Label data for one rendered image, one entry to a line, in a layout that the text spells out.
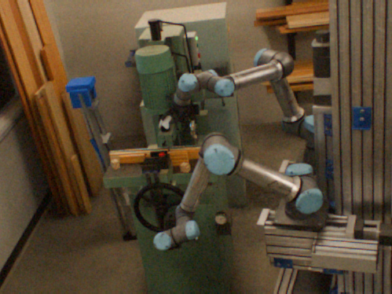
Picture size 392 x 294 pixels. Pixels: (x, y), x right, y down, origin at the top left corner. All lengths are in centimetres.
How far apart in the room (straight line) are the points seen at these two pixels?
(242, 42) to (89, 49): 141
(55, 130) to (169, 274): 153
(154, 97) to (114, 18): 254
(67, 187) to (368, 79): 261
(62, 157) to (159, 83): 170
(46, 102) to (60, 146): 35
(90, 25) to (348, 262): 355
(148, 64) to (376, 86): 105
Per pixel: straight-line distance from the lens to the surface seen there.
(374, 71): 246
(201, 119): 308
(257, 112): 546
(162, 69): 277
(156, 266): 324
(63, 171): 432
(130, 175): 296
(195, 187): 246
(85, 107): 367
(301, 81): 485
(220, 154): 221
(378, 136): 256
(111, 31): 532
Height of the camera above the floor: 226
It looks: 26 degrees down
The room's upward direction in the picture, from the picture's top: 9 degrees counter-clockwise
